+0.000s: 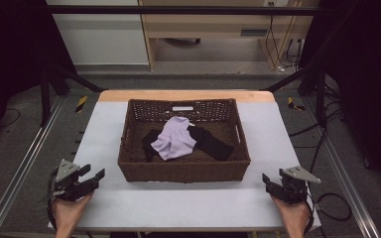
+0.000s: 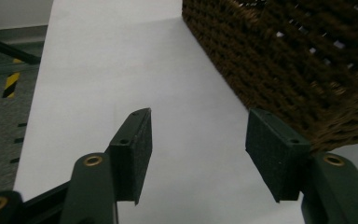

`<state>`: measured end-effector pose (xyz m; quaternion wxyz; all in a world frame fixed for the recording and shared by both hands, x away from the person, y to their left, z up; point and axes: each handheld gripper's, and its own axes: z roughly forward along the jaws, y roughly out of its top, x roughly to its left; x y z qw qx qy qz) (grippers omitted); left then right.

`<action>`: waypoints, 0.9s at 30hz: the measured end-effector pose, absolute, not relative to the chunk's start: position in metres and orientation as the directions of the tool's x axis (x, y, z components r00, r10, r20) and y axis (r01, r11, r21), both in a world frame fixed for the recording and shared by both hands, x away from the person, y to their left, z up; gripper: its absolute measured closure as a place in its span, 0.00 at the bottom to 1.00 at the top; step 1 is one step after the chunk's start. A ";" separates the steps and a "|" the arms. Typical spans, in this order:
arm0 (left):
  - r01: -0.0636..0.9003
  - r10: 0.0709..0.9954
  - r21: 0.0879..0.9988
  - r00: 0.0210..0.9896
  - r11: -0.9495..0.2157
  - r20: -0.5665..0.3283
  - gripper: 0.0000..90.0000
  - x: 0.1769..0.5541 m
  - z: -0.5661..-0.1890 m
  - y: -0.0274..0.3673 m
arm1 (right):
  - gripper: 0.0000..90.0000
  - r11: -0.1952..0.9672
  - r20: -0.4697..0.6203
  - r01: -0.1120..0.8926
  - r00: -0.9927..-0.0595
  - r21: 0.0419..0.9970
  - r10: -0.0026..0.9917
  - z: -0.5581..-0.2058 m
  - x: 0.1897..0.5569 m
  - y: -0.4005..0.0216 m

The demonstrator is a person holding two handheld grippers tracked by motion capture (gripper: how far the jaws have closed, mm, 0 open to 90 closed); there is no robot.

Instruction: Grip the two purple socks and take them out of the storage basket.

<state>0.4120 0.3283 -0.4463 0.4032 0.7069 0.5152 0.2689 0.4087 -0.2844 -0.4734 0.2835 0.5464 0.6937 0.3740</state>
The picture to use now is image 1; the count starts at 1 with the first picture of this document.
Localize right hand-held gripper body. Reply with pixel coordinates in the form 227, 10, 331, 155
276, 166, 322, 205

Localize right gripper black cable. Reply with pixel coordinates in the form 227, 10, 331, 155
305, 183, 353, 236

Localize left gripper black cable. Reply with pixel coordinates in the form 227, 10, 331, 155
46, 169, 60, 231

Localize person's left hand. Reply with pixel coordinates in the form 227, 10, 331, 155
52, 190, 94, 231

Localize white table mat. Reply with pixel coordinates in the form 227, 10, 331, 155
47, 100, 322, 233

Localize aluminium rail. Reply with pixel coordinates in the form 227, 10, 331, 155
301, 97, 381, 238
0, 94, 65, 238

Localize white cabinet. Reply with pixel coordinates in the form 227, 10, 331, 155
45, 0, 150, 66

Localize black cloth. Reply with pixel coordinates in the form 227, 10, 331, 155
141, 125, 235, 164

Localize black horizontal frame bar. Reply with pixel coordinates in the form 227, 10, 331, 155
45, 4, 322, 17

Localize black floor cables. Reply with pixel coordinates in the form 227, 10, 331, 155
288, 82, 345, 175

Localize brown woven basket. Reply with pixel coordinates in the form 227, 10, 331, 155
117, 97, 252, 184

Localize person's right hand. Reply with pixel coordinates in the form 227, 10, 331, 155
270, 193, 313, 230

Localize black curtain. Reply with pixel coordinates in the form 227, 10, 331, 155
0, 0, 78, 151
300, 0, 381, 201

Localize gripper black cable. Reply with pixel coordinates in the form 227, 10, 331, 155
46, 169, 60, 231
305, 183, 353, 236

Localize thin black floor cable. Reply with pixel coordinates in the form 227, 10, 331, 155
0, 106, 22, 129

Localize black frame strut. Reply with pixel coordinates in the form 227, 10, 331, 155
260, 61, 329, 129
40, 62, 104, 128

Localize light wooden desk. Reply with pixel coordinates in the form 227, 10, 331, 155
137, 0, 316, 71

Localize lilac cloth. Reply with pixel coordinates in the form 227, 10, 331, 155
150, 115, 198, 162

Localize hanging desk cables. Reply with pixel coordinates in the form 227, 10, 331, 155
265, 2, 305, 72

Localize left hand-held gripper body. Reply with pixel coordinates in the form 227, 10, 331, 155
51, 158, 95, 202

